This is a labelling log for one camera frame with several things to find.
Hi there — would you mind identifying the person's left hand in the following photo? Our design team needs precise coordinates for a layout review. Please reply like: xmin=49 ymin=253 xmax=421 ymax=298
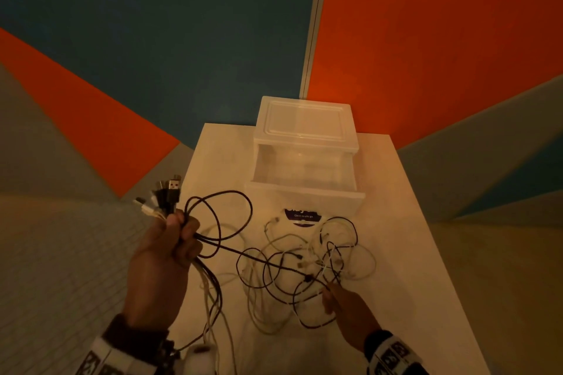
xmin=122 ymin=210 xmax=204 ymax=332

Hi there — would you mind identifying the person's right hand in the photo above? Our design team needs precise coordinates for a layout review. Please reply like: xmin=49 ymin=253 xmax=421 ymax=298
xmin=321 ymin=282 xmax=382 ymax=352

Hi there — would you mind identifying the bundle of charging cables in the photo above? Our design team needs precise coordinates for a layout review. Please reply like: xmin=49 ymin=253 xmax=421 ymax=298
xmin=133 ymin=174 xmax=240 ymax=375

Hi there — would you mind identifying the long black cable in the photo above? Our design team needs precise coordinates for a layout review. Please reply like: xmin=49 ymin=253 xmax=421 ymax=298
xmin=184 ymin=190 xmax=359 ymax=330

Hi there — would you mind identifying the person's left forearm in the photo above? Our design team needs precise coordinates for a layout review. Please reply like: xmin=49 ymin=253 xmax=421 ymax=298
xmin=75 ymin=313 xmax=182 ymax=375

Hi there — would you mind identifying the person's right forearm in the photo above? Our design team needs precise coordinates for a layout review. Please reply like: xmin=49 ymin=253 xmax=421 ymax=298
xmin=364 ymin=329 xmax=430 ymax=375

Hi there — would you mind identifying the white marker wristband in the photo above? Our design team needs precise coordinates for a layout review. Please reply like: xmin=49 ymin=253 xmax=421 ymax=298
xmin=76 ymin=337 xmax=158 ymax=375
xmin=367 ymin=335 xmax=424 ymax=375

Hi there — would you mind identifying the dark label sticker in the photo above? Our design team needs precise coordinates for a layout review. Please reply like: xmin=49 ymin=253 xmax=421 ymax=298
xmin=284 ymin=208 xmax=322 ymax=229

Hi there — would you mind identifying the clear plastic drawer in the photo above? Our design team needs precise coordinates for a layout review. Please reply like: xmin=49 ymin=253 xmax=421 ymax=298
xmin=244 ymin=143 xmax=367 ymax=225

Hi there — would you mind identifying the white plastic drawer cabinet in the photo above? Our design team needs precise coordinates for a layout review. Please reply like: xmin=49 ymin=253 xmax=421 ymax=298
xmin=253 ymin=96 xmax=359 ymax=156

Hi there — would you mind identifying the tangle of white cables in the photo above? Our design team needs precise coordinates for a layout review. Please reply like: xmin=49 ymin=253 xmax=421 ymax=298
xmin=200 ymin=216 xmax=378 ymax=337

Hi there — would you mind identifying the white partition post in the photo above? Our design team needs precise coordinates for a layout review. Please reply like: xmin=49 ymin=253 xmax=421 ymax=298
xmin=299 ymin=0 xmax=333 ymax=100

